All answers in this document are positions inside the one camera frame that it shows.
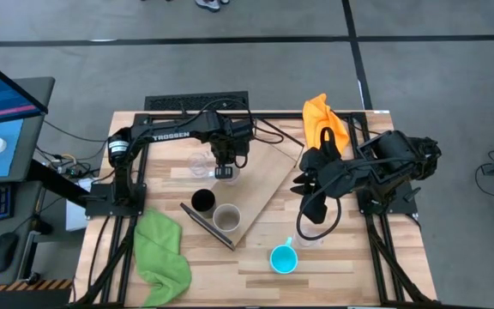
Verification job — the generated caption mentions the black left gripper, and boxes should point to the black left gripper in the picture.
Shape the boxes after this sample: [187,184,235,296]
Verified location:
[209,118,256,169]

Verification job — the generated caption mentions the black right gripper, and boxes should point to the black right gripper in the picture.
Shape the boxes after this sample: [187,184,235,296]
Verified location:
[290,145,353,226]

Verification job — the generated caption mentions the white patterned mug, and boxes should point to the white patterned mug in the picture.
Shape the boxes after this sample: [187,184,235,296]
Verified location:
[219,165,243,186]

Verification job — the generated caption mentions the clear glass cup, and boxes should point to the clear glass cup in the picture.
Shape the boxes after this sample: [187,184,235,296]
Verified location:
[294,221,322,249]
[186,152,214,179]

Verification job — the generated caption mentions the black cup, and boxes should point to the black cup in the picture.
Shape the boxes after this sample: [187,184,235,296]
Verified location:
[190,188,217,214]

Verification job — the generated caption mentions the tall off-white cup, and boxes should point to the tall off-white cup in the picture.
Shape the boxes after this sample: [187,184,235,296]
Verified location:
[212,203,243,233]

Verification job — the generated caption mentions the teal mug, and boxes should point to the teal mug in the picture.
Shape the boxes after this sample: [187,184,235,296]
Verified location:
[268,236,299,275]

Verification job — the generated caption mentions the black perforated floor grate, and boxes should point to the black perforated floor grate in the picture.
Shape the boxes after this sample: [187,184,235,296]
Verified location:
[143,90,250,112]

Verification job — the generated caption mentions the orange cloth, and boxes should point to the orange cloth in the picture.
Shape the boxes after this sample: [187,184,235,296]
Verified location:
[301,93,352,152]

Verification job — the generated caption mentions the green cloth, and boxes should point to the green cloth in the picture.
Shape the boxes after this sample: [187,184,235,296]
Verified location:
[133,207,193,308]

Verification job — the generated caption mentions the white box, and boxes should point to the white box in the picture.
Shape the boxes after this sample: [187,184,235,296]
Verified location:
[64,178,93,233]

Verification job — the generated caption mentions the yellow black hazard strip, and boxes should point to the yellow black hazard strip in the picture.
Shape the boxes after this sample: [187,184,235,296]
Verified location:
[0,278,74,294]

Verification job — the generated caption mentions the black computer mouse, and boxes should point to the black computer mouse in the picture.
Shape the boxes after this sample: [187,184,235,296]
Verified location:
[0,231,21,275]

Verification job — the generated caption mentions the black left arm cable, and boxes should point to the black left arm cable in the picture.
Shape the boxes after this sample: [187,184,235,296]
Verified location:
[182,97,286,145]

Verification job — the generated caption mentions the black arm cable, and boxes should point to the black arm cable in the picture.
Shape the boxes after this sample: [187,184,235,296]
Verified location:
[182,97,286,145]
[295,191,342,241]

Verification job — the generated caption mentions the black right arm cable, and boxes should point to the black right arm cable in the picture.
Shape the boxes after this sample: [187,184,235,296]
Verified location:
[295,191,342,241]

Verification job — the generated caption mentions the black aluminium rig frame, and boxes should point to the black aluminium rig frame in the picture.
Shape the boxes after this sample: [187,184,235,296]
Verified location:
[69,110,442,309]

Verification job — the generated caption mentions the tangled cables with power strip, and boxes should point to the tangled cables with power strip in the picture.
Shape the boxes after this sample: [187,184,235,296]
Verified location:
[34,119,111,184]

